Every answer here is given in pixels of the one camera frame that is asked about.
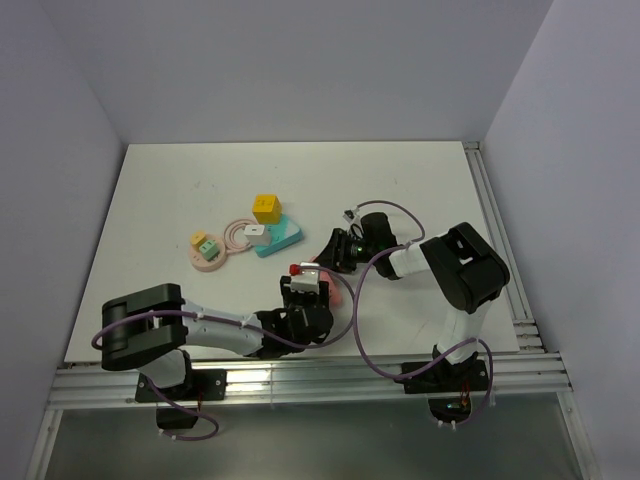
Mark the yellow cube socket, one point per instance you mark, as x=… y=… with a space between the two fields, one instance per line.
x=267 y=209

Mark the light yellow plug adapter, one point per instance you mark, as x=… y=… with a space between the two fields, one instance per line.
x=198 y=238

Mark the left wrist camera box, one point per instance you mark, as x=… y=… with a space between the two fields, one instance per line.
x=304 y=277

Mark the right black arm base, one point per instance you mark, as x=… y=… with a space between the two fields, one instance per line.
x=459 y=382

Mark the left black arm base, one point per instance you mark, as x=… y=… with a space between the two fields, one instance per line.
x=201 y=386

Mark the green plug adapter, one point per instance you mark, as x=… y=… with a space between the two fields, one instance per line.
x=209 y=250

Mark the teal triangular power strip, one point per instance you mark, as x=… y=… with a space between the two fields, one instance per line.
x=283 y=235

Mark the white charger adapter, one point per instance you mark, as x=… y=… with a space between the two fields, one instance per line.
x=257 y=235

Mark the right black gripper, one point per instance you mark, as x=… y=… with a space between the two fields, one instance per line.
x=333 y=258

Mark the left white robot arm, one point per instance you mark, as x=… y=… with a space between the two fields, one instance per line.
x=148 y=330

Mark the pink round power strip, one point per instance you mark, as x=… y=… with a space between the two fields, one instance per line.
x=200 y=264

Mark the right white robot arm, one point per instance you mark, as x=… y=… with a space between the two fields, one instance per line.
x=470 y=274

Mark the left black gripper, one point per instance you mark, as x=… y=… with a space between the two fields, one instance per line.
x=289 y=296

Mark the pink triangular power strip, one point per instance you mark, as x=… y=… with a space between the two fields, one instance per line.
x=335 y=295

